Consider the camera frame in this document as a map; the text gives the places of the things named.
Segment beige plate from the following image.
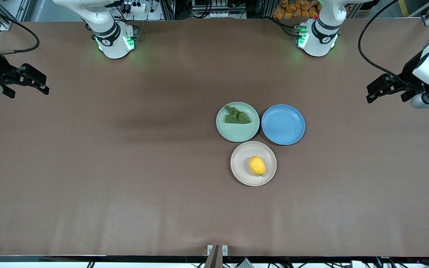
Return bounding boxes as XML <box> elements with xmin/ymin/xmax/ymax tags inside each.
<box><xmin>230</xmin><ymin>141</ymin><xmax>277</xmax><ymax>187</ymax></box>

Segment green lettuce leaf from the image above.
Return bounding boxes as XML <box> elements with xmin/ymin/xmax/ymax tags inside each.
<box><xmin>224</xmin><ymin>105</ymin><xmax>252</xmax><ymax>124</ymax></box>

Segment orange snack bags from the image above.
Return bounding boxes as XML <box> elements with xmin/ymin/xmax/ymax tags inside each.
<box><xmin>273</xmin><ymin>0</ymin><xmax>319</xmax><ymax>20</ymax></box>

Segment blue plate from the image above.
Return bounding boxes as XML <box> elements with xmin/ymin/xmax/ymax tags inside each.
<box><xmin>261</xmin><ymin>104</ymin><xmax>306</xmax><ymax>146</ymax></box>

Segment yellow lemon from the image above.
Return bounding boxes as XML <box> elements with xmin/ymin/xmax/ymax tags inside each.
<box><xmin>248</xmin><ymin>156</ymin><xmax>266</xmax><ymax>177</ymax></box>

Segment metal table edge bracket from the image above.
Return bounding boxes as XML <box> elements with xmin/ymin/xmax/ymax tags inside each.
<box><xmin>207</xmin><ymin>245</ymin><xmax>229</xmax><ymax>256</ymax></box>

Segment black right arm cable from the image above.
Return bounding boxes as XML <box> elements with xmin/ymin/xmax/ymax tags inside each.
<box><xmin>0</xmin><ymin>6</ymin><xmax>40</xmax><ymax>57</ymax></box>

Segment white power strip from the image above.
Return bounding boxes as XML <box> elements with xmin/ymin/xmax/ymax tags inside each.
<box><xmin>121</xmin><ymin>1</ymin><xmax>149</xmax><ymax>14</ymax></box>

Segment light green plate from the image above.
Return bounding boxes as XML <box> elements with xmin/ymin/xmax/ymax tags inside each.
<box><xmin>216</xmin><ymin>102</ymin><xmax>260</xmax><ymax>143</ymax></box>

